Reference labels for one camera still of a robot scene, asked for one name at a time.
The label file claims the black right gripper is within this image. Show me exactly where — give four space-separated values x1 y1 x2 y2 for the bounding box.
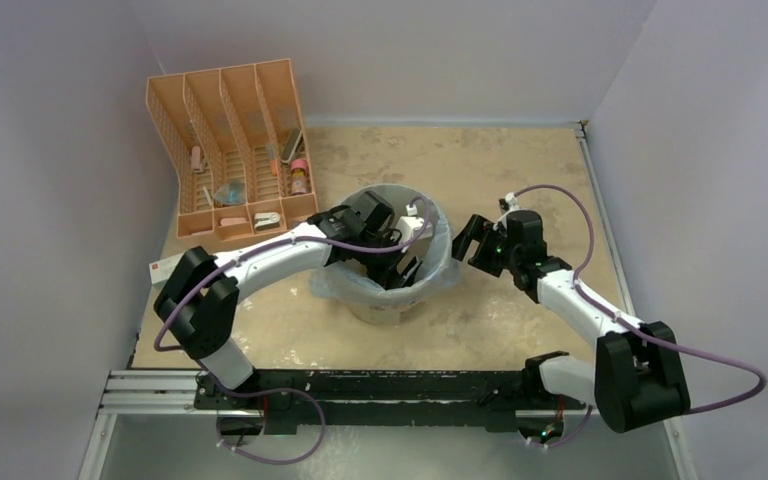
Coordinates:
442 214 520 279

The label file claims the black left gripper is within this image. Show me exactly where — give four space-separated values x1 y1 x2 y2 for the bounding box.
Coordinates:
354 230 422 306

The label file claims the light blue plastic trash bag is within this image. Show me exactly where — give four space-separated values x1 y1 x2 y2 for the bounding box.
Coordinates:
309 184 460 301

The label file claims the beige plastic trash bin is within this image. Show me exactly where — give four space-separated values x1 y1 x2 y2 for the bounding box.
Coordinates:
335 277 441 326

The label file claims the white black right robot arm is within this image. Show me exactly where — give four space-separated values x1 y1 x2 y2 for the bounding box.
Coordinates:
451 210 691 433

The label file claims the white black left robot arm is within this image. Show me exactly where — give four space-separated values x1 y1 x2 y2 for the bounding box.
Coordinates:
153 191 431 409

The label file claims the pink labelled small bottle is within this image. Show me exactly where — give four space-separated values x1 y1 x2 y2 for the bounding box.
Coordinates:
289 157 310 196

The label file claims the white mini stapler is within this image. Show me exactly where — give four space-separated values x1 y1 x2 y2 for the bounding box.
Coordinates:
253 212 281 232

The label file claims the pink eraser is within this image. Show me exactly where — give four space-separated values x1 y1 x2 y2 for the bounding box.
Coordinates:
219 217 247 227

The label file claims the blue correction tape package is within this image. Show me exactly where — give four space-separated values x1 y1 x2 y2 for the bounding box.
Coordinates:
212 180 247 206

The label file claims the pink plastic desk organizer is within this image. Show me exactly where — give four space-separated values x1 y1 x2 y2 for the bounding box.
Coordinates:
145 59 320 252

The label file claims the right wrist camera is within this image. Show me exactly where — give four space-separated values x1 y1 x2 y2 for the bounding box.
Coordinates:
493 192 521 231

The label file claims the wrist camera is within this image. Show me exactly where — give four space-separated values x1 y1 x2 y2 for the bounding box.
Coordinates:
394 205 436 252
493 192 521 231

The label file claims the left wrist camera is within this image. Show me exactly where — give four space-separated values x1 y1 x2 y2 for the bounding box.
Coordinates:
394 205 436 252

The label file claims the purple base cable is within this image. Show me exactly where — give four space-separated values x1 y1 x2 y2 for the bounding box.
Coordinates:
208 374 327 466

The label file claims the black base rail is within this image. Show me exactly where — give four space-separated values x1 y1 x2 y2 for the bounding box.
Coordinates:
194 359 584 436

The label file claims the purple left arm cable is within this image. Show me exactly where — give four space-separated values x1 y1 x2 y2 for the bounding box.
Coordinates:
152 195 436 354

